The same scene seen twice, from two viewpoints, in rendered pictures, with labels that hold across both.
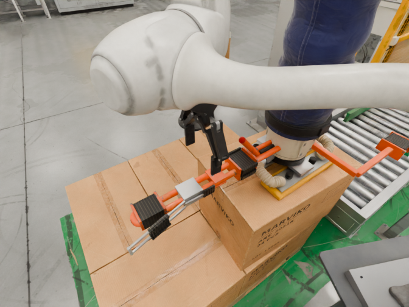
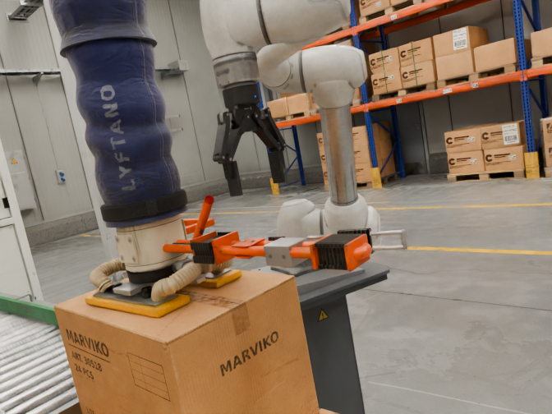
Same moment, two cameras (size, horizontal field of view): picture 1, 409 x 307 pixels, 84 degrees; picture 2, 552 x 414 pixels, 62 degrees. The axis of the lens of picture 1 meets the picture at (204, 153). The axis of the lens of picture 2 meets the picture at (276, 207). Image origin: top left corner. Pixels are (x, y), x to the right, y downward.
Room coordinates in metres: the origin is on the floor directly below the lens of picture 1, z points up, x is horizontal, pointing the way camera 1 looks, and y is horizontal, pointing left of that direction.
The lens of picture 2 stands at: (0.69, 0.95, 1.30)
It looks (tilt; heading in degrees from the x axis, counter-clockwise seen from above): 9 degrees down; 255
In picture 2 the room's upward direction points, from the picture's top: 10 degrees counter-clockwise
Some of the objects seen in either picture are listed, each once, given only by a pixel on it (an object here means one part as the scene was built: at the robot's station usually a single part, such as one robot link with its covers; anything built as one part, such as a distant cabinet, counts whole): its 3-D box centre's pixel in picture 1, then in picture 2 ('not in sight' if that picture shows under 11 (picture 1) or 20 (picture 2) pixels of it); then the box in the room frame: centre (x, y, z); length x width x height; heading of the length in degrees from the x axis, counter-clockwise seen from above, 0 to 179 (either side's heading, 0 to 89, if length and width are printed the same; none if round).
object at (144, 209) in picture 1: (149, 210); (339, 251); (0.36, 0.16, 1.07); 0.08 x 0.07 x 0.05; 124
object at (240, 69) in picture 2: not in sight; (236, 73); (0.46, 0.01, 1.45); 0.09 x 0.09 x 0.06
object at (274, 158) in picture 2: (216, 164); (276, 167); (0.40, -0.03, 1.24); 0.03 x 0.01 x 0.07; 123
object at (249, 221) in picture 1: (269, 189); (182, 357); (0.68, -0.33, 0.74); 0.60 x 0.40 x 0.40; 120
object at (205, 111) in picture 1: (201, 107); (244, 109); (0.46, 0.01, 1.37); 0.08 x 0.07 x 0.09; 33
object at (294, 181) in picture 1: (300, 169); (188, 270); (0.61, -0.39, 0.97); 0.34 x 0.10 x 0.05; 124
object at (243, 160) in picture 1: (240, 162); (216, 246); (0.55, -0.13, 1.07); 0.10 x 0.08 x 0.06; 34
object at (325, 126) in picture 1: (297, 113); (145, 204); (0.69, -0.34, 1.19); 0.23 x 0.23 x 0.04
